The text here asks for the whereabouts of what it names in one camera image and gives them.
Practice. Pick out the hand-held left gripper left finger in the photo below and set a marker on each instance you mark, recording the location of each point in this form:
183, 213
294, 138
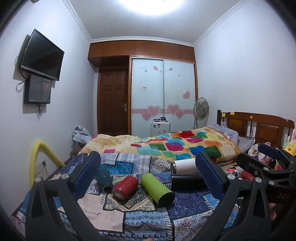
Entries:
89, 171

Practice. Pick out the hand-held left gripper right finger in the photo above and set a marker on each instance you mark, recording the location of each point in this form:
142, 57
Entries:
208, 172

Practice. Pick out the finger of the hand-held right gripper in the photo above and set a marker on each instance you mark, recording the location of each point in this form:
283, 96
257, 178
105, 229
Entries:
247, 162
269, 149

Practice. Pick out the dark green cup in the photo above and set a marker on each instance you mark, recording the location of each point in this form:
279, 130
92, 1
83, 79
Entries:
104, 179

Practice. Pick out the black cup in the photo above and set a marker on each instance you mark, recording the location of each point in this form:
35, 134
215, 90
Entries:
187, 181

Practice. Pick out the white cup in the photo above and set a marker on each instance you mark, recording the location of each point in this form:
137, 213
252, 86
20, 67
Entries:
185, 166

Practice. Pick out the red cup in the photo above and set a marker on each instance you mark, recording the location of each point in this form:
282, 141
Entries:
124, 187

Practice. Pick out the lime green cup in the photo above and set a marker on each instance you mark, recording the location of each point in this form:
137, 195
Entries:
157, 190

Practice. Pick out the person's right hand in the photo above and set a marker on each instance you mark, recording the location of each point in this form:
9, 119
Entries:
273, 212

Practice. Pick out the red packet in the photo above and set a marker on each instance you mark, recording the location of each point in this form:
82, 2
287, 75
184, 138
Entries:
247, 175

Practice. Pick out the yellow plush toy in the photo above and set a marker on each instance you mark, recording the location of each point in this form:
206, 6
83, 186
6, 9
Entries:
290, 147

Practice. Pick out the wooden bed headboard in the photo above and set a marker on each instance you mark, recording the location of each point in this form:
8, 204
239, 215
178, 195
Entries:
266, 126

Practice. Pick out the grey clothes pile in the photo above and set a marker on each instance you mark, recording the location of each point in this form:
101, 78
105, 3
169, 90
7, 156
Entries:
81, 136

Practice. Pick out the grey white pillow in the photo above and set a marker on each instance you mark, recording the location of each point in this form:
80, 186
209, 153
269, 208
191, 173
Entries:
225, 132

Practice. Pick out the colourful checked quilt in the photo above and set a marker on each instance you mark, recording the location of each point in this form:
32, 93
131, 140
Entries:
161, 143

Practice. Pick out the yellow foam tube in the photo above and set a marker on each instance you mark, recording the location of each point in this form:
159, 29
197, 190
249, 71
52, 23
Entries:
34, 157

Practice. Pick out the standing electric fan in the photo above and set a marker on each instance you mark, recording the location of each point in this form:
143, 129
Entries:
201, 107

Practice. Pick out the white box appliance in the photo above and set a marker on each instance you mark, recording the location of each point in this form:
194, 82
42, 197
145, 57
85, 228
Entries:
160, 128

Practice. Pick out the blue patchwork bedsheet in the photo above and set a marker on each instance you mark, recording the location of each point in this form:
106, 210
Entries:
143, 217

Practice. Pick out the brown wooden door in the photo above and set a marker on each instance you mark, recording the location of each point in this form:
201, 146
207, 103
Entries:
113, 99

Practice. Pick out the wooden wardrobe with heart stickers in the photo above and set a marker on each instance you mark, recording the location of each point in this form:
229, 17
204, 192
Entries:
161, 92

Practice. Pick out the ceiling lamp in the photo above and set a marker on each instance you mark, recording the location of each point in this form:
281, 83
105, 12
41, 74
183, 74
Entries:
157, 5

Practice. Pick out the white wall socket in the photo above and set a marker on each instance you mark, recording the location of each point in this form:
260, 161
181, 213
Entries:
41, 166

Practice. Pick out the small black wall monitor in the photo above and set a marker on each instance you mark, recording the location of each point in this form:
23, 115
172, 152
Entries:
38, 89

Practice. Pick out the black wall television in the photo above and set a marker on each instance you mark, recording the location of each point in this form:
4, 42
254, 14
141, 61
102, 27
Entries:
42, 55

